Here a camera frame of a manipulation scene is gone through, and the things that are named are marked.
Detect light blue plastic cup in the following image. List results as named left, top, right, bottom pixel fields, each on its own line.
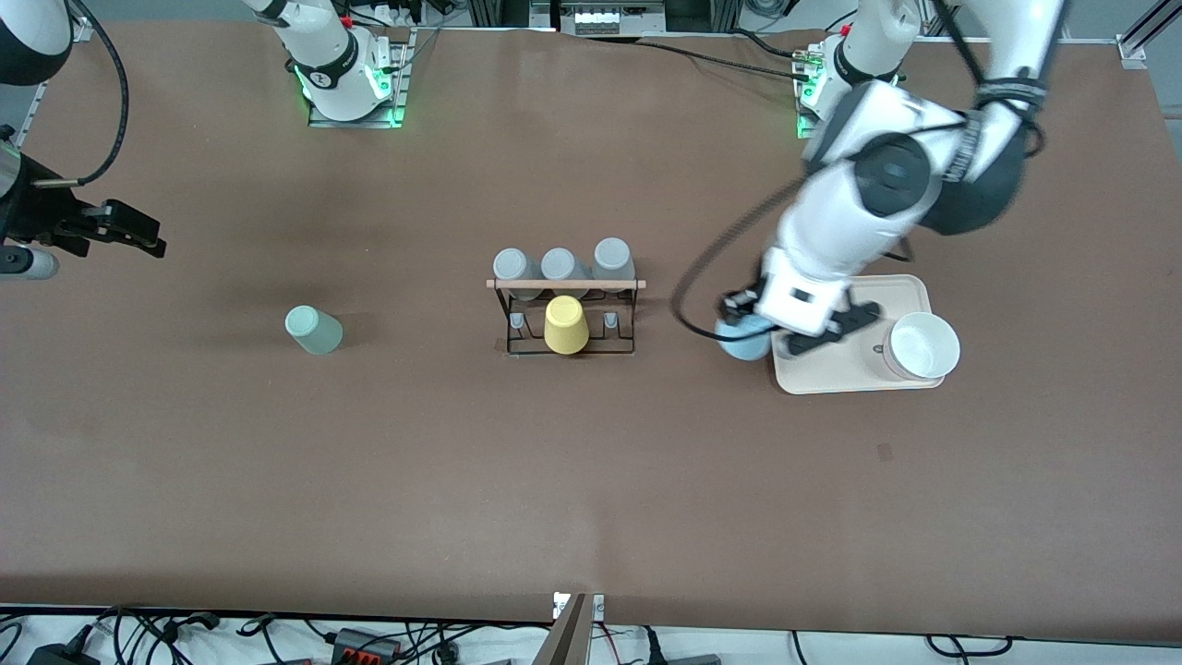
left=716, top=312, right=775, bottom=362

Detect mint green plastic cup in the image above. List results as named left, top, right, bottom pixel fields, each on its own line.
left=284, top=306, right=344, bottom=357

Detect beige plastic tray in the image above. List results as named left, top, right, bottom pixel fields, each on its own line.
left=771, top=274, right=946, bottom=395

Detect white bowl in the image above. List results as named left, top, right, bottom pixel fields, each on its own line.
left=882, top=312, right=961, bottom=381

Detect grey plastic cup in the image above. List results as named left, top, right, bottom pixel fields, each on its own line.
left=493, top=248, right=540, bottom=302
left=592, top=237, right=637, bottom=295
left=540, top=248, right=589, bottom=298

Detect yellow plastic cup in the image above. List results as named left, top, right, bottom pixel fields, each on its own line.
left=544, top=296, right=590, bottom=356

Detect white power strip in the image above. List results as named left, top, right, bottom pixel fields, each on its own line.
left=561, top=0, right=668, bottom=36

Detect black power plug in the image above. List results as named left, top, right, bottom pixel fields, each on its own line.
left=642, top=628, right=723, bottom=665

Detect black power adapter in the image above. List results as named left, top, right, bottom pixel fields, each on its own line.
left=26, top=642, right=103, bottom=665

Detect red black connector block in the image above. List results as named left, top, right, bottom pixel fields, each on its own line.
left=331, top=628, right=404, bottom=662

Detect aluminium frame rail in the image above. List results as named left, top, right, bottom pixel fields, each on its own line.
left=14, top=26, right=93, bottom=153
left=1116, top=0, right=1182, bottom=70

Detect black wire cup rack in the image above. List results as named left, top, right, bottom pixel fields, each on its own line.
left=487, top=275, right=647, bottom=359

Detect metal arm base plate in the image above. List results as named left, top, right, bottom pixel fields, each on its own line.
left=308, top=26, right=414, bottom=128
left=796, top=42, right=832, bottom=142

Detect black table cable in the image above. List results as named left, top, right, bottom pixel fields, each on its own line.
left=637, top=37, right=818, bottom=79

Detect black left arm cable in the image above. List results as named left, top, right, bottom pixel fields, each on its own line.
left=669, top=0, right=1049, bottom=345

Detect white mount bracket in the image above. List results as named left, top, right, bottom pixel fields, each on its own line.
left=552, top=592, right=607, bottom=622

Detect grey camera mount bar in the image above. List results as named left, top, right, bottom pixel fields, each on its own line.
left=534, top=593, right=592, bottom=665

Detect black aluminium frame post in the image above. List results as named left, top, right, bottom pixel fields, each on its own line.
left=468, top=0, right=532, bottom=29

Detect tangled black floor cables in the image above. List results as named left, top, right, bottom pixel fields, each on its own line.
left=0, top=605, right=555, bottom=665

